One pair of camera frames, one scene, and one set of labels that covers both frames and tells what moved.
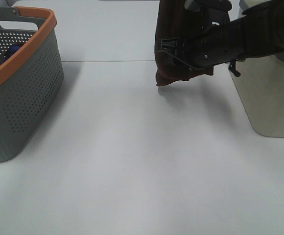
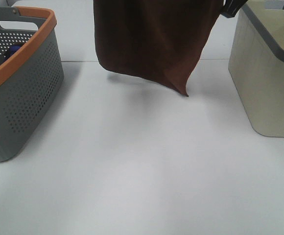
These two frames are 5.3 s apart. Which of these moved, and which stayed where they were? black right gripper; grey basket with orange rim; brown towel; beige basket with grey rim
Moved: black right gripper; brown towel
Stayed: grey basket with orange rim; beige basket with grey rim
